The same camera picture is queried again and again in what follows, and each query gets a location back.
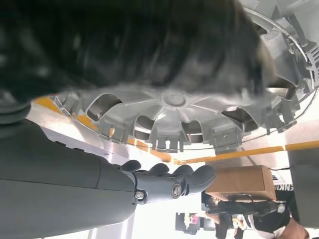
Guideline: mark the brown cardboard box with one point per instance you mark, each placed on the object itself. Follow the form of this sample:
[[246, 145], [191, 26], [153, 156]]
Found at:
[[239, 183]]

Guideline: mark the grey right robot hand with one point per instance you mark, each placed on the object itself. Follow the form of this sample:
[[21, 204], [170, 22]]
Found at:
[[62, 191]]

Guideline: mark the person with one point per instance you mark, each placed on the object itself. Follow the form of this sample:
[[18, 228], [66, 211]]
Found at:
[[274, 224]]

